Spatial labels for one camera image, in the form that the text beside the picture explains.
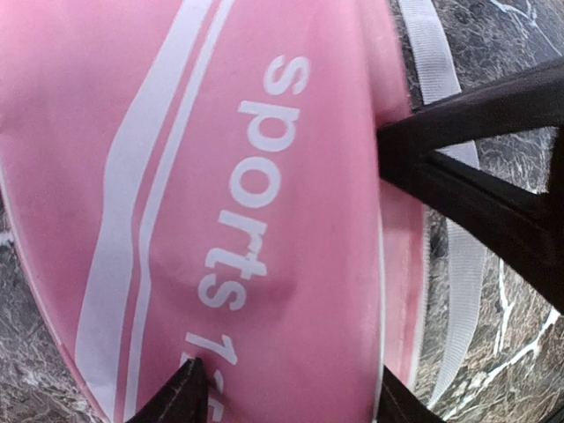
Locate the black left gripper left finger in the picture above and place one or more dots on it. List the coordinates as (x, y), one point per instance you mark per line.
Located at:
(183, 398)

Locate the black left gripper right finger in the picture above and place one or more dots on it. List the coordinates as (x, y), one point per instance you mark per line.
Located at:
(399, 405)

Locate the pink racket bag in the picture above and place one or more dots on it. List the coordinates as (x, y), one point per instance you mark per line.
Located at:
(200, 179)

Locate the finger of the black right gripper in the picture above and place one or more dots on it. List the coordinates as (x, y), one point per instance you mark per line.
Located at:
(528, 100)
(522, 228)

